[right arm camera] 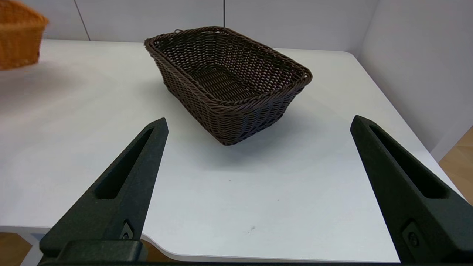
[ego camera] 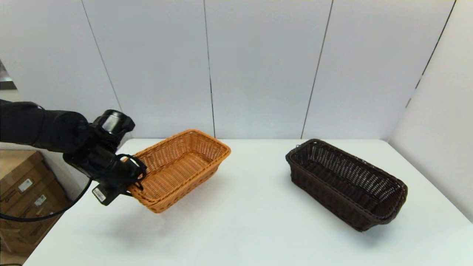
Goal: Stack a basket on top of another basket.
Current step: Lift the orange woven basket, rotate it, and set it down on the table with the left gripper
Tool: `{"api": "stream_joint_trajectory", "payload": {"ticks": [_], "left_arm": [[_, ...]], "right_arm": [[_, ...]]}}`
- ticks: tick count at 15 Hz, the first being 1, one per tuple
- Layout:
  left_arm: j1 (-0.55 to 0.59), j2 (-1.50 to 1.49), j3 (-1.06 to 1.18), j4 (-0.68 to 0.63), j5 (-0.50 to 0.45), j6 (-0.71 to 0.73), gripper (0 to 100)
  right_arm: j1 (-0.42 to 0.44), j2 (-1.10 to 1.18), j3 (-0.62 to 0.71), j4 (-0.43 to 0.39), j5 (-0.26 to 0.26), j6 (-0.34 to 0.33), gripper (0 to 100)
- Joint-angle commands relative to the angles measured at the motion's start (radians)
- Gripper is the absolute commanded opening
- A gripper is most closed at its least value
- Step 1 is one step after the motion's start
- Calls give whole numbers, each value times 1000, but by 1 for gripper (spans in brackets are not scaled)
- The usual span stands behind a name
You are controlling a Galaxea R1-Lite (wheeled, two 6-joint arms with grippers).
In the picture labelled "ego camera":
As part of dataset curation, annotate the dark brown wicker basket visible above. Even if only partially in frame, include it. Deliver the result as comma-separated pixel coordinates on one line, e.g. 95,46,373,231
285,139,408,232

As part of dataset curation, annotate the grey metal wall fixture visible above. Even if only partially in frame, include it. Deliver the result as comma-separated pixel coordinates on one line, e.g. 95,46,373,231
0,61,18,91

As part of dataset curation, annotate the orange wicker basket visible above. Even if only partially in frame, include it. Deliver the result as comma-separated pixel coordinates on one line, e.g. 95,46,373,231
127,129,232,214

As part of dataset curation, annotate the brown cardboard box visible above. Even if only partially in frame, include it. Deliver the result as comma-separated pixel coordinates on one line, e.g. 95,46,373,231
0,150,58,204
0,201,73,256
0,181,71,229

